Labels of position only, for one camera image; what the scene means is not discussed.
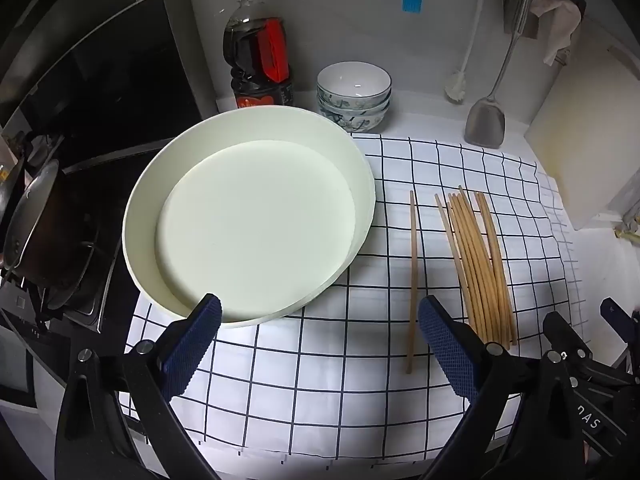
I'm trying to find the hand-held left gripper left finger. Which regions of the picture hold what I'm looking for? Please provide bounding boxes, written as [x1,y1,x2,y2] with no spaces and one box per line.
[54,294,223,480]

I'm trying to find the white black checkered cloth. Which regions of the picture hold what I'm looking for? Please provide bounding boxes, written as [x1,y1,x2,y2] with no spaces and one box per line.
[117,132,593,466]

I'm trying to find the white cutting board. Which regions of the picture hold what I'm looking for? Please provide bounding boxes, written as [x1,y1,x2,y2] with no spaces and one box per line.
[523,45,640,231]

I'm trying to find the metal pan with lid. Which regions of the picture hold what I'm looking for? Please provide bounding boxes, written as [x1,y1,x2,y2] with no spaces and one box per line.
[0,157,101,293]

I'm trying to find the cream round basin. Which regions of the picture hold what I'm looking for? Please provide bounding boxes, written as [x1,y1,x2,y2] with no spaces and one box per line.
[121,106,377,330]

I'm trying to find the dark soy sauce bottle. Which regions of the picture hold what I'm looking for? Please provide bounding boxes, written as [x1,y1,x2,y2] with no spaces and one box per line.
[222,0,296,110]

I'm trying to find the metal spatula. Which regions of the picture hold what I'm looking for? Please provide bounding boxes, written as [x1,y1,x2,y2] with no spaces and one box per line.
[464,0,536,150]

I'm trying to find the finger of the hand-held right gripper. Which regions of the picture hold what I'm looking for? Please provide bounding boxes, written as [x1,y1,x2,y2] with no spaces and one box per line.
[543,311,597,367]
[600,297,640,358]

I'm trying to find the slender wooden chopstick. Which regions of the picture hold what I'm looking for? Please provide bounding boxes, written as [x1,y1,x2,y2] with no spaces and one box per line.
[406,191,420,374]

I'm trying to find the pink hanging cloth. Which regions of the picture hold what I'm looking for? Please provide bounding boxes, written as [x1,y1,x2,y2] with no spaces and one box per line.
[529,0,583,66]

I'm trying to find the white dish brush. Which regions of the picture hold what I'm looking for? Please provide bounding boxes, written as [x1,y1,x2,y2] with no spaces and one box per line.
[445,0,490,105]

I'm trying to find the black range hood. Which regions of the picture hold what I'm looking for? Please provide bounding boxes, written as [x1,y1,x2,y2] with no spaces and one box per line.
[0,0,201,171]

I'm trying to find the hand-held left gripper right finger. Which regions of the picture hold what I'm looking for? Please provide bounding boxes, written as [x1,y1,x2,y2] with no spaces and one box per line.
[418,295,586,480]

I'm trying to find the white blue floral bowl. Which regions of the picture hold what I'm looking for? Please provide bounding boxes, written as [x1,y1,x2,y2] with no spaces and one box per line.
[320,105,390,134]
[316,61,392,103]
[317,92,392,117]

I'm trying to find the bundle of wooden chopsticks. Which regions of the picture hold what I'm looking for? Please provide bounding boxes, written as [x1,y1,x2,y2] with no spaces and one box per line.
[434,186,518,348]

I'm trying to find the black wall rack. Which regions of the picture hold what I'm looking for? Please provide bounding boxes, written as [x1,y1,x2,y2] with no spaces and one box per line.
[495,0,588,41]

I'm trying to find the black gas stove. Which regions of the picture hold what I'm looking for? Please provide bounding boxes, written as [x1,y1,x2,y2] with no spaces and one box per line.
[0,230,133,411]

